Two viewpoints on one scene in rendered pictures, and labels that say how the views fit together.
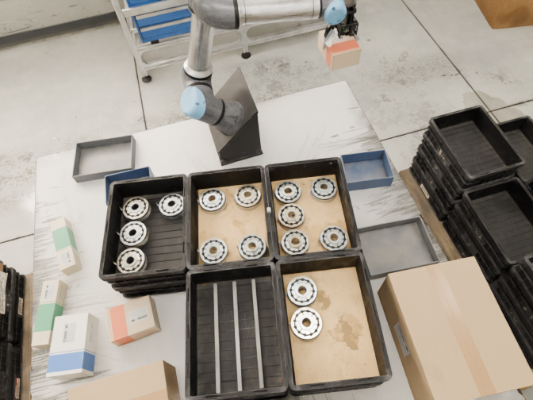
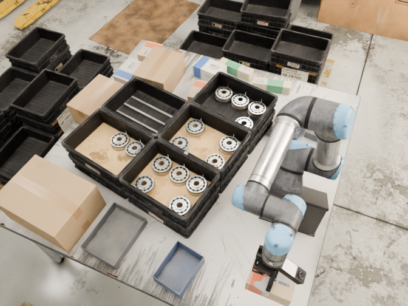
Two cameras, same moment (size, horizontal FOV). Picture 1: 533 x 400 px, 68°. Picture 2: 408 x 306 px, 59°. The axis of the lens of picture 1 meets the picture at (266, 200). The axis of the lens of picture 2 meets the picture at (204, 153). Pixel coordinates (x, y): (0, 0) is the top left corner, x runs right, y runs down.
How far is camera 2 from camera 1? 1.62 m
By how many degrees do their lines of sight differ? 59
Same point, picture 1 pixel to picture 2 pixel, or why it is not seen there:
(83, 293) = not seen: hidden behind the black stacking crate
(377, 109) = not seen: outside the picture
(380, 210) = (145, 254)
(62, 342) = (211, 64)
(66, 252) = (263, 81)
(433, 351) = (48, 171)
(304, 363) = (108, 131)
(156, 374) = (159, 79)
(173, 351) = not seen: hidden behind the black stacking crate
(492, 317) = (26, 211)
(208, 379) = (141, 96)
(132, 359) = (185, 90)
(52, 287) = (246, 71)
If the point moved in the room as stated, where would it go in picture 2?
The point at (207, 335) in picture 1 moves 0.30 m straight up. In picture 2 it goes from (158, 105) to (150, 66)
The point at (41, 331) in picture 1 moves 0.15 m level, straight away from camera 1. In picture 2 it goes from (226, 61) to (244, 53)
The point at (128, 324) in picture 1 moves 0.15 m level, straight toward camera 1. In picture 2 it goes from (198, 88) to (175, 94)
